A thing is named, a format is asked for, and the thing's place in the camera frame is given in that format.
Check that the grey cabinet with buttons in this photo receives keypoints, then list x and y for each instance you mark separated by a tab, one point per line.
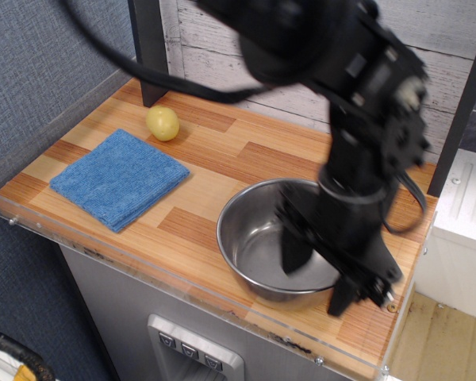
158	326

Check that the yellow tape object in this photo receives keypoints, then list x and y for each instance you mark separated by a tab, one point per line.
24	373

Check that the blue folded cloth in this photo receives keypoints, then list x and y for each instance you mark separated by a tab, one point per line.
119	180

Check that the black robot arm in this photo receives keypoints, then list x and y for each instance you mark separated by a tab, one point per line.
375	87

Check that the stainless steel bowl pan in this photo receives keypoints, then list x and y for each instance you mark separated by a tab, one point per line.
249	236

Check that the black vertical post right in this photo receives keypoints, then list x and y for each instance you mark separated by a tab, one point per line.
455	134

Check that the black vertical post left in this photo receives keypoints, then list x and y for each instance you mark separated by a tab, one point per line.
147	31

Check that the yellow potato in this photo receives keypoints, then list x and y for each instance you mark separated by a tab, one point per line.
163	123

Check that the white side cabinet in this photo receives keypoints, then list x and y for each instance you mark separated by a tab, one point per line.
446	271

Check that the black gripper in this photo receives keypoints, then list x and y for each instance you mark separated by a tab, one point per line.
345	229

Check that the black vertical post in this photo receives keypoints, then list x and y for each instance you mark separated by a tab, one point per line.
455	134
147	31

